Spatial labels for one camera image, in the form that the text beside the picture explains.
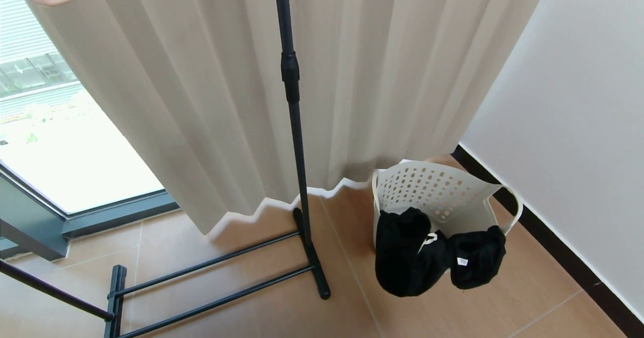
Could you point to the white laundry basket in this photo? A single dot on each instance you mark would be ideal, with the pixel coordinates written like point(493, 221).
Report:
point(432, 187)

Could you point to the black clothes rack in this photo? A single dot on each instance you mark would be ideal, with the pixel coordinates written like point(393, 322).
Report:
point(297, 127)

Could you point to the beige curtain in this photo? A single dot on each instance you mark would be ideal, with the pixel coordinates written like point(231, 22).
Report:
point(201, 101)

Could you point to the window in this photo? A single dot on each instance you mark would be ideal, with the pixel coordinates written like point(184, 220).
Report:
point(100, 212)

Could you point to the black knitted garment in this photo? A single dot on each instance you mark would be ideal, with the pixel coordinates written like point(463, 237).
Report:
point(402, 257)

